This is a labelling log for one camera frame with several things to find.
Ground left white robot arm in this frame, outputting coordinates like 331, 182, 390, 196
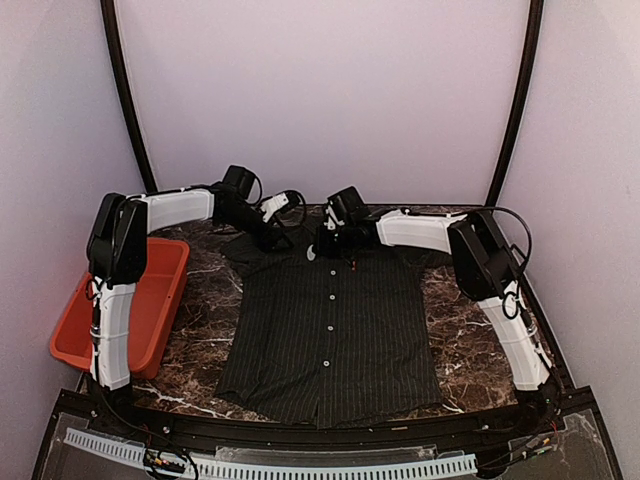
86, 182, 302, 391

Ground right black frame post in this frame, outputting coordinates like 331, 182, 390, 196
484, 0, 545, 207

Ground left black frame post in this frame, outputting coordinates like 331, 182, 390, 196
100, 0, 158, 193

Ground white slotted cable duct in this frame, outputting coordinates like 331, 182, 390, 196
64, 427, 478, 480

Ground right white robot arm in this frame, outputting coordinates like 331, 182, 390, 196
307, 204, 561, 434

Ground black frame post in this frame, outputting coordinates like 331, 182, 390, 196
484, 0, 545, 207
100, 0, 158, 193

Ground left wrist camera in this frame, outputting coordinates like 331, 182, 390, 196
222, 165, 257, 200

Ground black front rail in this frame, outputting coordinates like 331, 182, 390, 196
54, 387, 596, 457

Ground black pinstriped shirt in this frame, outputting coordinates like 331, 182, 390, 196
216, 230, 450, 429

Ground orange plastic bin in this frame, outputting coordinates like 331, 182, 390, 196
49, 237, 190, 379

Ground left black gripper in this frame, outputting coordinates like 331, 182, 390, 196
220, 202, 293, 252

